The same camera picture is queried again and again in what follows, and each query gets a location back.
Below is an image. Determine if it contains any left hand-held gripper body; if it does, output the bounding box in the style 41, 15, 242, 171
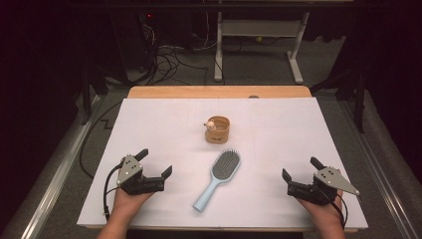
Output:
115, 154, 166, 196

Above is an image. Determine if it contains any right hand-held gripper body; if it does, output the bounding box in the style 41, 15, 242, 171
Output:
287, 166, 361, 206

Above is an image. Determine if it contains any light blue hairbrush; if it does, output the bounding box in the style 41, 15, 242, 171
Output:
192, 149, 242, 213

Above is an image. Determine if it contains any person's left hand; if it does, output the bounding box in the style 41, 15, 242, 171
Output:
108, 189, 155, 222

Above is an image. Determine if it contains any person's right hand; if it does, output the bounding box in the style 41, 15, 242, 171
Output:
297, 189, 346, 231

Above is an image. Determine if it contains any white table sheet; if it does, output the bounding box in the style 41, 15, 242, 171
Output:
77, 97, 369, 230

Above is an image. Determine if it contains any wooden cup with figurine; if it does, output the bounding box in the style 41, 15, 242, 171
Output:
203, 115, 231, 144

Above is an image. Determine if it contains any black stand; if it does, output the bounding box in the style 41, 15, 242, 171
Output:
81, 66, 108, 125
310, 66, 366, 133

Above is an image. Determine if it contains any dark equipment with red light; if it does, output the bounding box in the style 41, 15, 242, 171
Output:
110, 9, 160, 74

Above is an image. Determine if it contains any white metal stand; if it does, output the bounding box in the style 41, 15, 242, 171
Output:
213, 0, 305, 86

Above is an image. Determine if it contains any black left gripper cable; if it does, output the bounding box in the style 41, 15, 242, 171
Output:
103, 163, 124, 222

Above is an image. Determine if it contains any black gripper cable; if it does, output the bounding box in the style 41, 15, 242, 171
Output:
317, 185, 348, 230
103, 163, 124, 222

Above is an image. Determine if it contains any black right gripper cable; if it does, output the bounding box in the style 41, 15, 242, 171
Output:
317, 185, 348, 230

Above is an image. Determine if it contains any aluminium floor rail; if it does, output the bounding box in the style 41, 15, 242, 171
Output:
337, 99, 422, 239
9, 94, 104, 239

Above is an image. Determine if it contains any black floor cable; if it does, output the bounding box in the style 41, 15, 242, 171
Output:
79, 101, 123, 180

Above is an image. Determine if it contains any tangle of floor cables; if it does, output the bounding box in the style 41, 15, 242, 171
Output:
138, 13, 220, 86

